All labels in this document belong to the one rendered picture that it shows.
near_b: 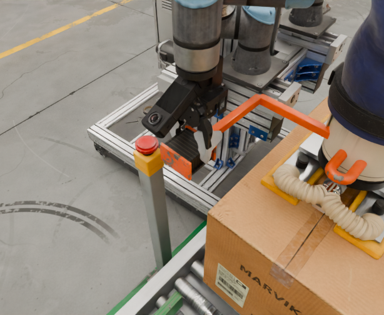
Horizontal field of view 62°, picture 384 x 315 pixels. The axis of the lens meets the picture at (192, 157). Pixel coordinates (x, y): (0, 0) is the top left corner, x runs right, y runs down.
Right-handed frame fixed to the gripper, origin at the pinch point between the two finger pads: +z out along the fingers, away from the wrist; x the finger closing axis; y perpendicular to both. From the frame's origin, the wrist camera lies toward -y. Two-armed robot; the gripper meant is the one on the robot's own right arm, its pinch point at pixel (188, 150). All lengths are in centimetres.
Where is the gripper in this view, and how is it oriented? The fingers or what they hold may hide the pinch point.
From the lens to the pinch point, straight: 67.4
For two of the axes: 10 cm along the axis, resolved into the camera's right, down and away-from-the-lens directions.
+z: 0.0, 6.8, 7.4
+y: 6.9, -5.3, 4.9
